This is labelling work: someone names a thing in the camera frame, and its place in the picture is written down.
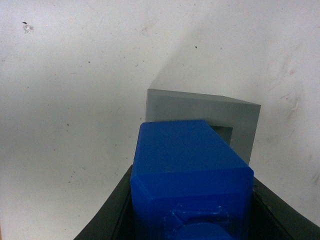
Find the blue block with knob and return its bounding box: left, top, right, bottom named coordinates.
left=130, top=120, right=254, bottom=240

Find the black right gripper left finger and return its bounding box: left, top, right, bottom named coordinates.
left=75, top=167, right=135, bottom=240

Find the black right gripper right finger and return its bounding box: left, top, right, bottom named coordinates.
left=250, top=178, right=320, bottom=240

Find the gray cube base with hole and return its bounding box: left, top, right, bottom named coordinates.
left=145, top=88, right=261, bottom=164

